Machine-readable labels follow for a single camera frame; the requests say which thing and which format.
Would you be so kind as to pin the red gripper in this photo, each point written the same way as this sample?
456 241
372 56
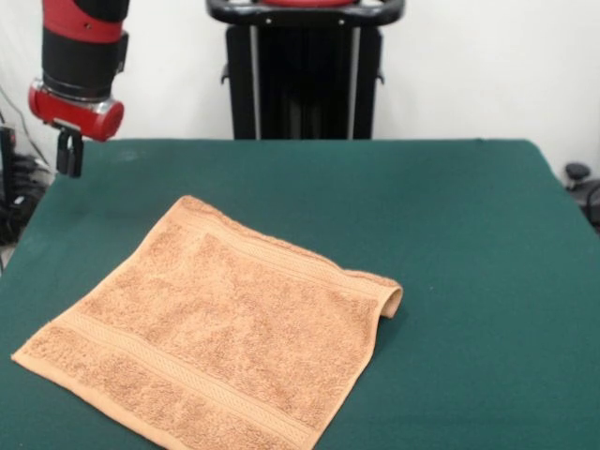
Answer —
75 115

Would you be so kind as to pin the dark green table cloth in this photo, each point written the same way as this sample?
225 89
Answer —
469 211

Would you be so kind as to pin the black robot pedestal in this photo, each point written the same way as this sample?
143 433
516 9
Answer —
304 94

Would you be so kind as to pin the tan terry cloth towel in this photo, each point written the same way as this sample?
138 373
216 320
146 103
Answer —
211 337

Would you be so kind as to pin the black electronics box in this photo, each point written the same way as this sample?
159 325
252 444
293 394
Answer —
7 187

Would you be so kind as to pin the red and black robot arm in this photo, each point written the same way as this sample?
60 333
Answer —
79 42

